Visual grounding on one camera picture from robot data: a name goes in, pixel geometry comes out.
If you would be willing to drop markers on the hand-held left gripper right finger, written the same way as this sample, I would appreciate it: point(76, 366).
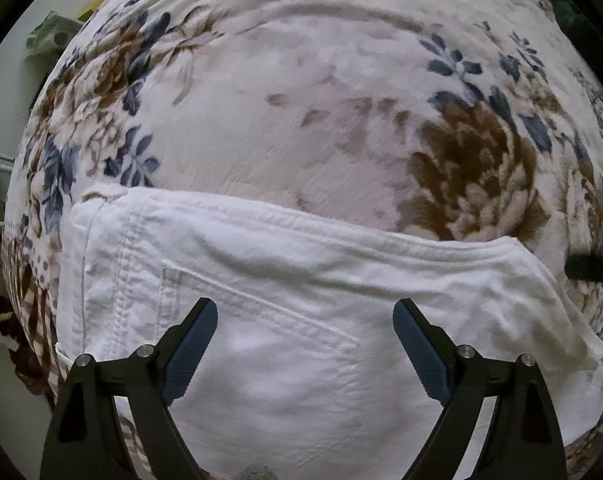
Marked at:
point(421, 350)

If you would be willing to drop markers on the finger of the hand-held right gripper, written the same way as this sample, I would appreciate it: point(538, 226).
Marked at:
point(594, 267)

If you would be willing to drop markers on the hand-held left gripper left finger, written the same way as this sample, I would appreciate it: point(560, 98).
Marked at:
point(191, 355)

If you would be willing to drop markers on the white pants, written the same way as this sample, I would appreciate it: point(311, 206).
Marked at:
point(301, 320)

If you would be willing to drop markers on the dark green cloth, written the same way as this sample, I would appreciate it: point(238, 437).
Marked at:
point(576, 15)

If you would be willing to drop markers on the floral printed blanket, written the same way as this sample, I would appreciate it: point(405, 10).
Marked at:
point(306, 110)

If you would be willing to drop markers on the green patterned bag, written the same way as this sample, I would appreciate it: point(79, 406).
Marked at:
point(48, 35)

